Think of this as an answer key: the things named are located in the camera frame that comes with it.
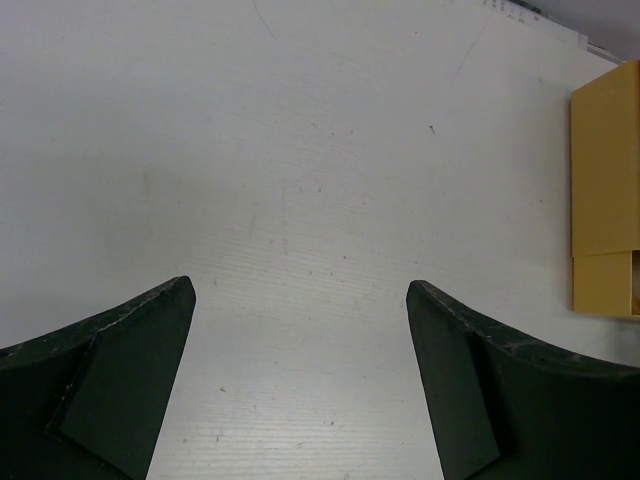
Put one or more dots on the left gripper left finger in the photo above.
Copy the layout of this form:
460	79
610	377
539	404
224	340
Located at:
115	404

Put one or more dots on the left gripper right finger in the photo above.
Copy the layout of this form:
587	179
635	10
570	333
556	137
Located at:
461	424

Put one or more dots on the green drawer cabinet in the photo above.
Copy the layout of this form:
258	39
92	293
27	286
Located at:
604	147

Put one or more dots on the yellow drawer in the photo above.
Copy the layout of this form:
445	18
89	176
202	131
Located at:
606	284

